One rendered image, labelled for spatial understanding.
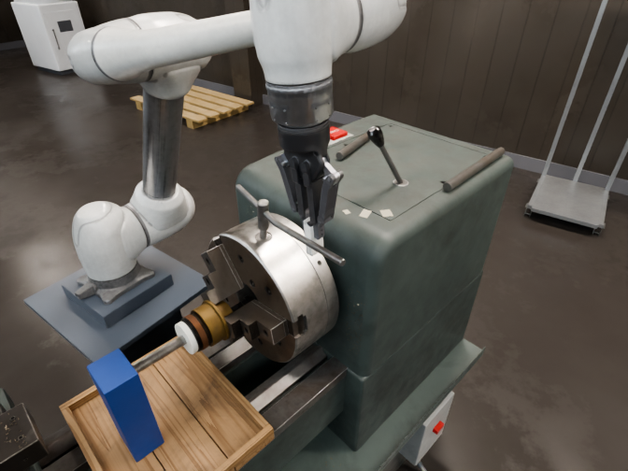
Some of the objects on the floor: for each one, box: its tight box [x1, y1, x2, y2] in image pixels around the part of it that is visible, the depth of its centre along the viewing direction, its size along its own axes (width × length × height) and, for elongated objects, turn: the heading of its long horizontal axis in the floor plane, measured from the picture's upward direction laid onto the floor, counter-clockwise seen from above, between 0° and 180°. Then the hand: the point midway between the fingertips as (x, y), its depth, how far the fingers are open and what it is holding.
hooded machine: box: [11, 0, 85, 76], centre depth 647 cm, size 81×67×144 cm
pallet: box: [130, 85, 254, 129], centre depth 520 cm, size 137×91×12 cm, turn 54°
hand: (314, 235), depth 71 cm, fingers closed
